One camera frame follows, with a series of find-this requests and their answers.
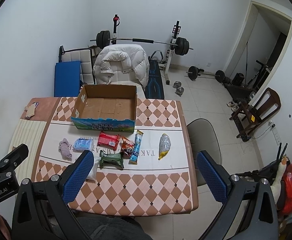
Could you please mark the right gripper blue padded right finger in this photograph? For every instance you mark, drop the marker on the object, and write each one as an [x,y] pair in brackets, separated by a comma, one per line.
[259,221]

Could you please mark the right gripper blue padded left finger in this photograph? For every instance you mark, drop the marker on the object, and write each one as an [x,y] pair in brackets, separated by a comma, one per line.
[41,209]

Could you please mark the white towel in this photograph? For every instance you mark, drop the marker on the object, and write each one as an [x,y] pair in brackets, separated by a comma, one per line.
[93,173]

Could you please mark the light blue tissue pack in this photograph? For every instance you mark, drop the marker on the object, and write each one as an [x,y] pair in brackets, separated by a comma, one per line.
[83,144]

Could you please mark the green packaged cloth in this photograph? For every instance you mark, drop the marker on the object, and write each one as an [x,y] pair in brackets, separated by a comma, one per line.
[115,159]

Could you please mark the red snack packet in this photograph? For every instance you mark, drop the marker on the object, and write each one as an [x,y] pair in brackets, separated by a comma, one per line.
[108,140]

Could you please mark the blue stick snack packet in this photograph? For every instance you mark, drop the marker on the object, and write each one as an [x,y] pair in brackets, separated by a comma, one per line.
[135,153]

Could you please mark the orange snack bag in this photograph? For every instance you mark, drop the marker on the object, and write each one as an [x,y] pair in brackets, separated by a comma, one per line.
[127,147]

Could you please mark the grey yellow seed bag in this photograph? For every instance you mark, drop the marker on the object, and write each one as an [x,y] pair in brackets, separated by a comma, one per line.
[164,146]

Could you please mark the white goose plush toy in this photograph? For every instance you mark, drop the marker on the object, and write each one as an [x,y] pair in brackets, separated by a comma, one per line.
[278,187]

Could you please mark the cardboard scrap on table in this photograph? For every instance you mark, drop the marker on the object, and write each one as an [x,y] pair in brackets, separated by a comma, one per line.
[30,110]

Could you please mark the grey round chair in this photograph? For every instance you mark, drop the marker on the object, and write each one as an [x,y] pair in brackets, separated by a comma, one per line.
[203,137]

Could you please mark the dark wooden chair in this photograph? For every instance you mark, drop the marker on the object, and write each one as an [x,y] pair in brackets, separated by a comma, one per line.
[248,118]

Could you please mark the blue folded mat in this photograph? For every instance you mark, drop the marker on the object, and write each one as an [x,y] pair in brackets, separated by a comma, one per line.
[67,79]

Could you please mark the open cardboard box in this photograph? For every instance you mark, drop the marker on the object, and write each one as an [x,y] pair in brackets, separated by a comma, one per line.
[106,108]

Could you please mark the white quilted folding board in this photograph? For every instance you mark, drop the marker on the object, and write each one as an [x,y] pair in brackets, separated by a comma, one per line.
[85,57]

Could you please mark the chrome dumbbell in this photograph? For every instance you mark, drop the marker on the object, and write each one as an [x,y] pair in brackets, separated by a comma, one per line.
[177,84]

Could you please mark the small barbell on floor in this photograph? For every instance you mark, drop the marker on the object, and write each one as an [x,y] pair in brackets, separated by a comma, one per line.
[194,72]

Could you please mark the black blue weight bench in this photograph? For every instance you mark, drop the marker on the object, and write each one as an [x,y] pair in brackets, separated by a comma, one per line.
[154,88]

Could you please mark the white puffer jacket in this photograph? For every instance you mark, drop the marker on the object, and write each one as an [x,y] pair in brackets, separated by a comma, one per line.
[121,63]

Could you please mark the barbell on rack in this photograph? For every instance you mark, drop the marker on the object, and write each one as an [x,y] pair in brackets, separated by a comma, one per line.
[180,47]

